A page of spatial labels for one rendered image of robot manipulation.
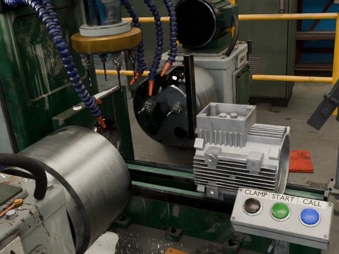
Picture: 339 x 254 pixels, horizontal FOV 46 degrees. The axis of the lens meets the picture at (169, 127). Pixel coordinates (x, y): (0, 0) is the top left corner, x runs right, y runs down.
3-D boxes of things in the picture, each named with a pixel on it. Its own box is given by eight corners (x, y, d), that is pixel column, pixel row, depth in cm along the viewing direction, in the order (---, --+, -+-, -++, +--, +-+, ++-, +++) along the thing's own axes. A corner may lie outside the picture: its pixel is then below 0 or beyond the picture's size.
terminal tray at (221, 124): (196, 143, 99) (195, 116, 96) (212, 127, 107) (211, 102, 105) (244, 149, 94) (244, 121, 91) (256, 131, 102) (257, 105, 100)
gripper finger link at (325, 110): (341, 95, 78) (339, 100, 76) (326, 115, 81) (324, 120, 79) (334, 91, 79) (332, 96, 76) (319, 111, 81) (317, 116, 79)
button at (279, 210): (270, 219, 72) (269, 215, 71) (274, 204, 74) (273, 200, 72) (287, 223, 71) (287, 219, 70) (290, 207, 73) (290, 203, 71)
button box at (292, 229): (233, 231, 77) (228, 219, 73) (242, 197, 81) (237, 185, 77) (329, 251, 70) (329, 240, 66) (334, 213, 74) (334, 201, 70)
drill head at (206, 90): (123, 152, 134) (113, 79, 125) (175, 110, 168) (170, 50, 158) (193, 162, 124) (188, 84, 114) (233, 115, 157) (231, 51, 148)
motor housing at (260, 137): (194, 205, 101) (189, 136, 94) (219, 170, 117) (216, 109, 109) (274, 221, 93) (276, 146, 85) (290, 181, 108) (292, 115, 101)
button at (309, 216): (299, 225, 70) (299, 221, 69) (302, 209, 72) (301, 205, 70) (318, 229, 69) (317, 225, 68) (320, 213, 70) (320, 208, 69)
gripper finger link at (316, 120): (339, 103, 80) (339, 104, 79) (319, 129, 84) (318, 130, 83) (326, 94, 80) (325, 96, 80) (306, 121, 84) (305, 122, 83)
